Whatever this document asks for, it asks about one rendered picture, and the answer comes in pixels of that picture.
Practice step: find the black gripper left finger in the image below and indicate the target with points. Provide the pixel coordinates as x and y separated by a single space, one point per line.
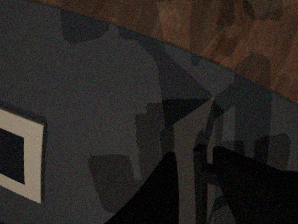
156 202

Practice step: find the beige square tile with dark centre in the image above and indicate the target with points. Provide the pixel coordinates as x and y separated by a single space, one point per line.
22 142

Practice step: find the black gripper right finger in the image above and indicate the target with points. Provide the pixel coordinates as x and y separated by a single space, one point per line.
255 192

